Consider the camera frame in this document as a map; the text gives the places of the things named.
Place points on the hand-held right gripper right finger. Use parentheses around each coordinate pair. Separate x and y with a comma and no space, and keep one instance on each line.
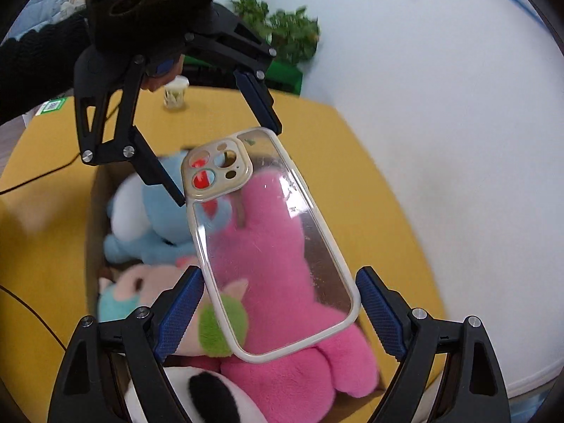
(381,317)

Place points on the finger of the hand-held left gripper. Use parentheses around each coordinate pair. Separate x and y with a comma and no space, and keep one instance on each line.
(154,167)
(260,101)

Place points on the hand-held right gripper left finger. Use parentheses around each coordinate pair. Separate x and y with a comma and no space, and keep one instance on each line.
(180,313)

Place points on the blue elephant plush toy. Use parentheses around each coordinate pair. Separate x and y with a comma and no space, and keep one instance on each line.
(154,229)

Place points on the pink pig plush toy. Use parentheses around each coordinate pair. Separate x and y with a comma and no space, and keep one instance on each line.
(119,299)

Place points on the panda plush toy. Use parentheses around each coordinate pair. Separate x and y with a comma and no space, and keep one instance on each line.
(176,383)

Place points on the cardboard box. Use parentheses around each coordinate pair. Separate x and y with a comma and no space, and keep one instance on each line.
(94,229)

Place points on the clear phone case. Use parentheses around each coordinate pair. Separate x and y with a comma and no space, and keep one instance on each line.
(282,282)

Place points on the person's left forearm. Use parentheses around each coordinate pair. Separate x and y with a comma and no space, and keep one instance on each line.
(35,66)

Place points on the person's left hand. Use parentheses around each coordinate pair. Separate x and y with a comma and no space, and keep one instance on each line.
(161,83)

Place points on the green potted plant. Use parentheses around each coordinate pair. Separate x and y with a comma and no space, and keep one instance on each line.
(291,35)

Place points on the patterned paper cup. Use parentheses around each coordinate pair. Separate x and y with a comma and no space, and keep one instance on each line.
(176,97)

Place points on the pink bear plush toy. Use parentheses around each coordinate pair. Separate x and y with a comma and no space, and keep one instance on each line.
(286,379)

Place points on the green code sticker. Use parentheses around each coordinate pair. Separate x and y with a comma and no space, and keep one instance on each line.
(52,106)

